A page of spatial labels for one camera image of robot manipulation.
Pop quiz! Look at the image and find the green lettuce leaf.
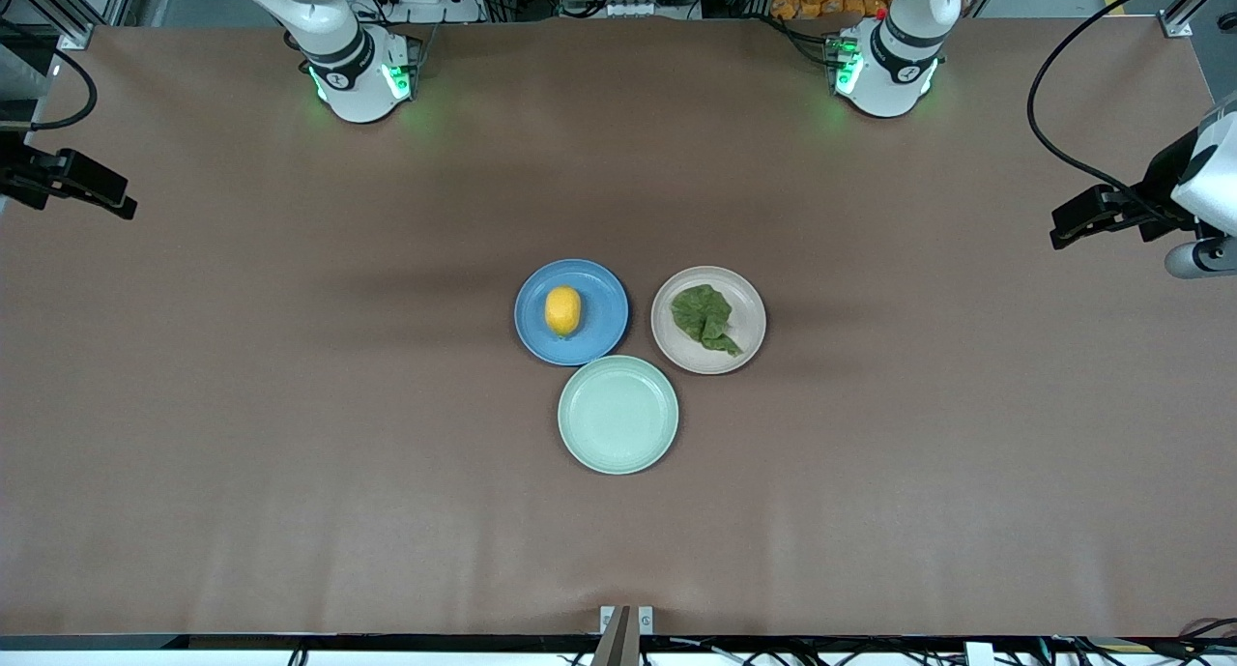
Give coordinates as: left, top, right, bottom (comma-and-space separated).
671, 284, 743, 359

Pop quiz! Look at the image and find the yellow lemon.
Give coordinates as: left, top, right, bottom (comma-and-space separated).
544, 286, 583, 338

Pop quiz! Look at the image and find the beige plate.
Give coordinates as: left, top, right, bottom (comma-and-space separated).
650, 266, 767, 375

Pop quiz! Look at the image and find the blue plate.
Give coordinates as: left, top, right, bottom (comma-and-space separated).
514, 259, 630, 367

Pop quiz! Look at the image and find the pale green plate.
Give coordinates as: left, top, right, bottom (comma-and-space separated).
558, 355, 679, 476

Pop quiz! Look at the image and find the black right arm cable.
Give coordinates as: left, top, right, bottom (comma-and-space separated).
27, 47, 99, 131

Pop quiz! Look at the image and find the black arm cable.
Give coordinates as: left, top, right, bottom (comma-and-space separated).
27, 47, 99, 131
1026, 0, 1237, 224

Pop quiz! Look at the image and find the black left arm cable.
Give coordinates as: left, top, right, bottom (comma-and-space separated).
1026, 0, 1237, 224

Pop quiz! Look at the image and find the silver mounting bracket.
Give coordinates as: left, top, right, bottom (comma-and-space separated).
599, 605, 655, 637

